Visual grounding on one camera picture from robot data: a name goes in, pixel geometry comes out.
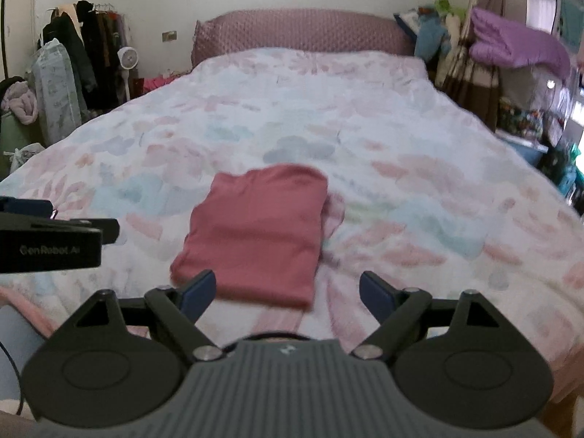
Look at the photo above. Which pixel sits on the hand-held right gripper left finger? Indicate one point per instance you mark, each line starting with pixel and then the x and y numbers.
pixel 197 295

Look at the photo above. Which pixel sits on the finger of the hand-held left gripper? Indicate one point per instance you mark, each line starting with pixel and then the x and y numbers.
pixel 109 231
pixel 27 205

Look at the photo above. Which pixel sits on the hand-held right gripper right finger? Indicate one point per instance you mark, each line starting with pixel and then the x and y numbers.
pixel 379 295

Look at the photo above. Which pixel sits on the pink shirt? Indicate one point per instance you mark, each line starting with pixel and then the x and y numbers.
pixel 260 237

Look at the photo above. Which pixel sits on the rack of dark clothes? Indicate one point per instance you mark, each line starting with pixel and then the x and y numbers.
pixel 98 50

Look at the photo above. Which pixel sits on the white plastic bag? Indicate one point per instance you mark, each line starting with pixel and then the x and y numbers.
pixel 25 157

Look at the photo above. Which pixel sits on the pink bed sheet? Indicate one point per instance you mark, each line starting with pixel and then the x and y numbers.
pixel 32 310

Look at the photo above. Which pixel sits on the green bag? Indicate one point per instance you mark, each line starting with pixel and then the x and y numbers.
pixel 13 139

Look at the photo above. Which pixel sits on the pink fluffy cloth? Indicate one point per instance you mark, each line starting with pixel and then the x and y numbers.
pixel 20 100

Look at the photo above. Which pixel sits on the clear bag of floral bedding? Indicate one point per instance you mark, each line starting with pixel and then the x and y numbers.
pixel 57 96

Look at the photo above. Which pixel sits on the floral bed cover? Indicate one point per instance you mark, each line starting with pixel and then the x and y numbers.
pixel 374 155

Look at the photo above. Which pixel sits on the magenta cloth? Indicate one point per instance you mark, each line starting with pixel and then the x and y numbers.
pixel 159 83

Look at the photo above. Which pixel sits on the white standing fan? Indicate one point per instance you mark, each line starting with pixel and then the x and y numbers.
pixel 130 61

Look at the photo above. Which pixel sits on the light blue table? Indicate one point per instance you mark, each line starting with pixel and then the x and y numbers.
pixel 524 146

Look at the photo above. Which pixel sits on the brown plaid cloth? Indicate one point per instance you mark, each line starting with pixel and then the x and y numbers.
pixel 470 86

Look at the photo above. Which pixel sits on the blue plush toy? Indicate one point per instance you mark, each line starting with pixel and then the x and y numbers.
pixel 431 36

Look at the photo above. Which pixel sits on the pink padded headboard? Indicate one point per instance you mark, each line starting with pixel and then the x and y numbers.
pixel 310 32

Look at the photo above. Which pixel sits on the purple blanket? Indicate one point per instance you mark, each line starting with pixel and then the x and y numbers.
pixel 515 43

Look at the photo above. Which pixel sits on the green plush toy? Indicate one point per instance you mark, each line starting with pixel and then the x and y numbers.
pixel 446 7

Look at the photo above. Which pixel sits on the wall socket plate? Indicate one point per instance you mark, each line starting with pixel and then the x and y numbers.
pixel 169 36

